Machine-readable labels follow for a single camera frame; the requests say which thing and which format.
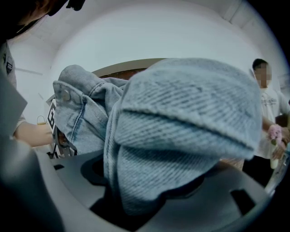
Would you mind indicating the brown wooden furniture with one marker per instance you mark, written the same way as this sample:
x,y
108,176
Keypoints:
x,y
120,69

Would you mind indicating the pink flower bunch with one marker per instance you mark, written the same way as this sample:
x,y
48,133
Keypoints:
x,y
274,133

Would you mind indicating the light blue denim jacket clothes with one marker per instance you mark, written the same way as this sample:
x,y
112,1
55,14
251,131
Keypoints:
x,y
181,117

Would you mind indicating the person's grey shirt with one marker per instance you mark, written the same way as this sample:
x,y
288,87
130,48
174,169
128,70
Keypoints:
x,y
9,68

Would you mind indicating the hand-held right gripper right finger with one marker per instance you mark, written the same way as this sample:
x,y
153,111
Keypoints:
x,y
217,204

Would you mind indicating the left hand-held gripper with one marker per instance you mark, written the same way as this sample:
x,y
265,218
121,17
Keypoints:
x,y
52,117

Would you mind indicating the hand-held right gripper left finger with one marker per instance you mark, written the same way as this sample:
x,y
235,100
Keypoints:
x,y
72,179

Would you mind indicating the person's left forearm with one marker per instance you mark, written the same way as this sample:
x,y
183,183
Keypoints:
x,y
34,136

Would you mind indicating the white bottle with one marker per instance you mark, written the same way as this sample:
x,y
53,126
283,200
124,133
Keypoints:
x,y
274,158

